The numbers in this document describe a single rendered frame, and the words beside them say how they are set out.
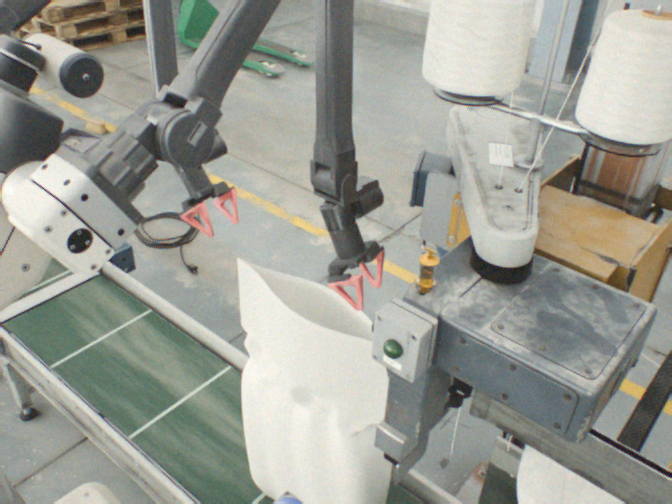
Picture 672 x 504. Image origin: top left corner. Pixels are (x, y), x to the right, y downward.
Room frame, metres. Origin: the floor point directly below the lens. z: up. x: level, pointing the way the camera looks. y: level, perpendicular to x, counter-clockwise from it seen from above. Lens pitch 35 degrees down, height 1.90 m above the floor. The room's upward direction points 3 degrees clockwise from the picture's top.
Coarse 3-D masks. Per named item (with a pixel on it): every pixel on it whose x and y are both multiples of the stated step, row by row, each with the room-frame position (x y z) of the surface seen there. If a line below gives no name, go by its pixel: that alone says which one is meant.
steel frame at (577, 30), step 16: (544, 0) 5.55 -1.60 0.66; (560, 0) 5.47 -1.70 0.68; (576, 0) 5.39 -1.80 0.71; (592, 0) 5.71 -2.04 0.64; (544, 16) 5.54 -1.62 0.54; (576, 16) 5.38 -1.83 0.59; (592, 16) 5.69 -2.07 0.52; (544, 32) 5.52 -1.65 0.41; (576, 32) 5.76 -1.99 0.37; (544, 48) 5.50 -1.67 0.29; (560, 48) 5.42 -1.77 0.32; (576, 48) 5.73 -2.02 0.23; (544, 64) 5.48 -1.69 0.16; (560, 64) 5.40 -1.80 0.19; (576, 64) 5.71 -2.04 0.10; (528, 80) 5.49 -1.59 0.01; (560, 80) 5.38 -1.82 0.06; (576, 80) 5.44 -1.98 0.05
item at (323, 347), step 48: (240, 288) 1.19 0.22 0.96; (288, 288) 1.14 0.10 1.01; (288, 336) 1.03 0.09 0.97; (336, 336) 0.96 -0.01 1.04; (288, 384) 1.01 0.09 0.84; (336, 384) 0.96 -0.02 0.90; (384, 384) 0.93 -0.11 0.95; (288, 432) 0.99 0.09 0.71; (336, 432) 0.92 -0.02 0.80; (288, 480) 0.98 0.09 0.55; (336, 480) 0.91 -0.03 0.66; (384, 480) 0.94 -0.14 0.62
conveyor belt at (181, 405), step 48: (96, 288) 1.89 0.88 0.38; (48, 336) 1.62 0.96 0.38; (96, 336) 1.63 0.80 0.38; (144, 336) 1.64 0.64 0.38; (96, 384) 1.41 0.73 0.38; (144, 384) 1.42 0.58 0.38; (192, 384) 1.43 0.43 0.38; (240, 384) 1.44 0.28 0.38; (144, 432) 1.24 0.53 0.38; (192, 432) 1.25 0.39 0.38; (240, 432) 1.26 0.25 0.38; (192, 480) 1.08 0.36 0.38; (240, 480) 1.09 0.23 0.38
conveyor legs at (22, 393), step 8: (16, 376) 1.58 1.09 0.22; (16, 384) 1.57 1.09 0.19; (24, 384) 1.59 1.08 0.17; (16, 392) 1.57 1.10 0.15; (24, 392) 1.59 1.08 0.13; (32, 392) 1.62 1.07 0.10; (16, 400) 1.59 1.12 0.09; (24, 400) 1.58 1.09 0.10; (24, 408) 1.57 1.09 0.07; (32, 408) 1.62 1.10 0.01; (24, 416) 1.58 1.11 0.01; (32, 416) 1.59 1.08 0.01
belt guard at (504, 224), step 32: (448, 128) 1.18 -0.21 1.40; (480, 128) 1.13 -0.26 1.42; (512, 128) 1.14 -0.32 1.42; (480, 160) 1.00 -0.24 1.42; (480, 192) 0.89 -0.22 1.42; (512, 192) 0.89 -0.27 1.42; (480, 224) 0.80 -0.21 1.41; (512, 224) 0.80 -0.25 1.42; (480, 256) 0.78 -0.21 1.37; (512, 256) 0.76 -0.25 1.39
